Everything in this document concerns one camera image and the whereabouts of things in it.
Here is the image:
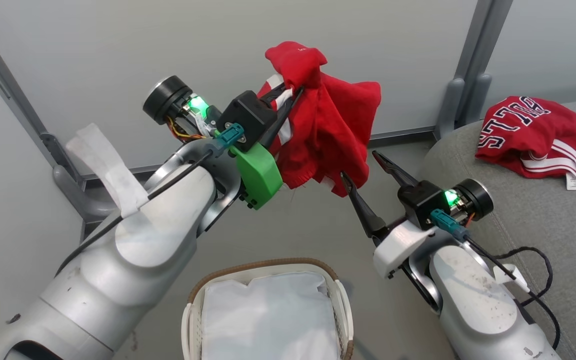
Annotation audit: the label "red jersey with black lettering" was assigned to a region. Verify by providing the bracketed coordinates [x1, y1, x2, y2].
[475, 96, 576, 191]

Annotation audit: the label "white laundry basket brown rim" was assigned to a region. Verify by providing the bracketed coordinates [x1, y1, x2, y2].
[181, 257, 355, 360]

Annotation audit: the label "black left cable teal plug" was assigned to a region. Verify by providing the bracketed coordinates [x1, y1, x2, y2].
[55, 123, 245, 277]

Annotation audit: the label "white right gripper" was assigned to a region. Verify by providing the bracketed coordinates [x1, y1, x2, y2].
[340, 150, 494, 278]

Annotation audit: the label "grey upright partition foot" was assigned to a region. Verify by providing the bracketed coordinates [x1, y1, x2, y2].
[465, 73, 493, 126]
[435, 77, 467, 141]

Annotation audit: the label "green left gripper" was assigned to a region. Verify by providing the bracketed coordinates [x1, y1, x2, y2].
[143, 75, 304, 211]

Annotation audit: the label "large white tape strip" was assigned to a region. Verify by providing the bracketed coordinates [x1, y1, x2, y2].
[65, 123, 150, 218]

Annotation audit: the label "small white tape strip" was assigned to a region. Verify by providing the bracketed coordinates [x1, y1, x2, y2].
[493, 264, 531, 293]

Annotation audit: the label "grey curved partition foot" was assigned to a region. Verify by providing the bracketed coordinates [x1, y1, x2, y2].
[52, 164, 119, 224]

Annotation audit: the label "red shorts with white stripes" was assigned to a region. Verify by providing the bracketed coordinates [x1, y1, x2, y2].
[256, 41, 382, 198]

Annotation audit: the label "white fabric basket liner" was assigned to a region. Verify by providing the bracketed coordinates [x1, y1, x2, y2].
[200, 271, 341, 360]

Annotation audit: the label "black right cable teal plug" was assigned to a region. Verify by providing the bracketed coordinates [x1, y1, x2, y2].
[430, 209, 562, 351]

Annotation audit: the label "grey partition post with brackets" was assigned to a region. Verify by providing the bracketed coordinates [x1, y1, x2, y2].
[0, 5, 86, 181]

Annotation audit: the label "grey fabric sofa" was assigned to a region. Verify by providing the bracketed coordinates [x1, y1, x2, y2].
[418, 97, 576, 360]

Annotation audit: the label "grey plain partition post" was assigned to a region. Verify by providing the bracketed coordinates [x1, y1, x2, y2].
[450, 0, 515, 128]

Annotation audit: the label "black cable teal plug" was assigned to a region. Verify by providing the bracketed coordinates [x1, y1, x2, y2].
[430, 209, 562, 351]
[55, 123, 245, 277]

